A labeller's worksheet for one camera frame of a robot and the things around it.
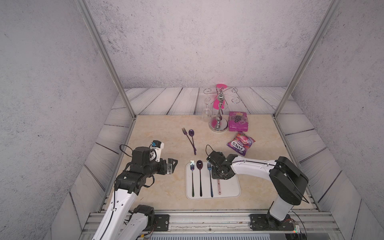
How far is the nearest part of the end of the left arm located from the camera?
50 cm

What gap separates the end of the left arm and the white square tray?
0.24m

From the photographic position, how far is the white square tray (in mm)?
826
